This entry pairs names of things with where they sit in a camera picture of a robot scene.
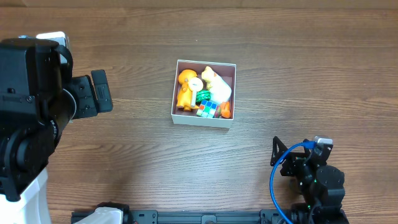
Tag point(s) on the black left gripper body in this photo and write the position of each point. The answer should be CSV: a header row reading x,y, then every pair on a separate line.
x,y
86,97

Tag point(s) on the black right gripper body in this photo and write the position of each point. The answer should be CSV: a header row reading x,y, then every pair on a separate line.
x,y
289,165

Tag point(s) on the orange rubber bear toy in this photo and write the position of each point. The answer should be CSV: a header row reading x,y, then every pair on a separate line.
x,y
184,97

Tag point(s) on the colourful puzzle cube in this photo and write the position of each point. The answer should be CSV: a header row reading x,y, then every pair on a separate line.
x,y
209,109

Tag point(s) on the white plush duck toy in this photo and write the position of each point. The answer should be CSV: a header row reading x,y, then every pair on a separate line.
x,y
219,90

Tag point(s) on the yellow wooden rattle drum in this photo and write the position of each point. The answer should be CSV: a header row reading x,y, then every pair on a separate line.
x,y
195,84

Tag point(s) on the green plastic wheel toy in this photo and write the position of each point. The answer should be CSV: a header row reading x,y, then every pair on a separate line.
x,y
203,95

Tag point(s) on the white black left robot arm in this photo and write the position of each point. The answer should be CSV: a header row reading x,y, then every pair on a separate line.
x,y
40,96

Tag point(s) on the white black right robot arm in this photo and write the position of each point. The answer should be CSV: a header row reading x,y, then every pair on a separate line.
x,y
321,185

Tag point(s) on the white cardboard box pink inside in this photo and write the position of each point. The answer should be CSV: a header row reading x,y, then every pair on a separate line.
x,y
228,73

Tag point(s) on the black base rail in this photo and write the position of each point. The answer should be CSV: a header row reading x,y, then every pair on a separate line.
x,y
155,217

